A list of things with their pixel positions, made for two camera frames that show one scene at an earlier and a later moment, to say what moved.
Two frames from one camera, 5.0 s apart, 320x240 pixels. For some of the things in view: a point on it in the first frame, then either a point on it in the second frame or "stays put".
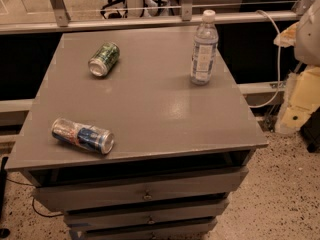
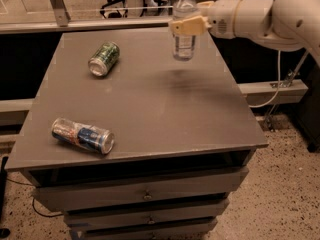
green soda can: (103, 58) stays put
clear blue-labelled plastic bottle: (205, 46) -> (184, 8)
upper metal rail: (49, 27) stays put
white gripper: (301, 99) -> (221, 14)
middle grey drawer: (203, 210) stays put
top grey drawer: (143, 189) stays put
